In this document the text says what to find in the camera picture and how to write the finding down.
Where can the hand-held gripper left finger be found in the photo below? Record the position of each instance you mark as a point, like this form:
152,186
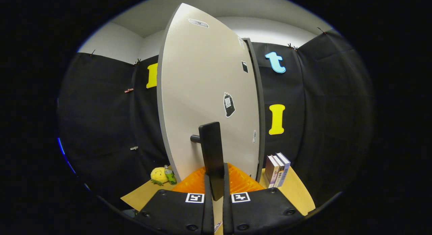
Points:
208,214

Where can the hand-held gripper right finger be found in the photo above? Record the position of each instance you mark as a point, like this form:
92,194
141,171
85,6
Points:
226,211

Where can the beige shoe cabinet door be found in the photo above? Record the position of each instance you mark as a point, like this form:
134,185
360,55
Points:
195,93

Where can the grey shoe cabinet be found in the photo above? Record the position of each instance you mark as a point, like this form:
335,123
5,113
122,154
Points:
259,93

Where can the green bottle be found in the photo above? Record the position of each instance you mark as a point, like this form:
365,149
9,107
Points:
170,177

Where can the dark brown book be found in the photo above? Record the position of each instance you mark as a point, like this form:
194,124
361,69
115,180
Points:
270,171

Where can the yellow plush toy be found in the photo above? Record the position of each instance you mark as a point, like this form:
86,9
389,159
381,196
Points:
158,175

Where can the white spine book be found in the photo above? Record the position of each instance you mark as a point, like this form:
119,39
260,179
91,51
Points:
279,172

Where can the blue spine book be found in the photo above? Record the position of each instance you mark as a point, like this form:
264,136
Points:
285,165

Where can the black backdrop cloth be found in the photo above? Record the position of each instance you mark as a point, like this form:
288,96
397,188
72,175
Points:
330,110

